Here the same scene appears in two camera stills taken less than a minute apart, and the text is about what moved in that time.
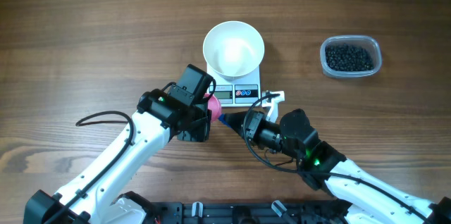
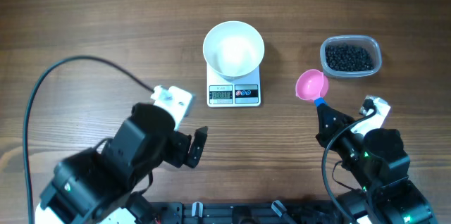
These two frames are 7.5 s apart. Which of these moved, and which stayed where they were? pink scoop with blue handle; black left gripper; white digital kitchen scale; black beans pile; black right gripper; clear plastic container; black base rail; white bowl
Moved: black left gripper; black right gripper; pink scoop with blue handle
Stayed: white digital kitchen scale; black beans pile; black base rail; white bowl; clear plastic container
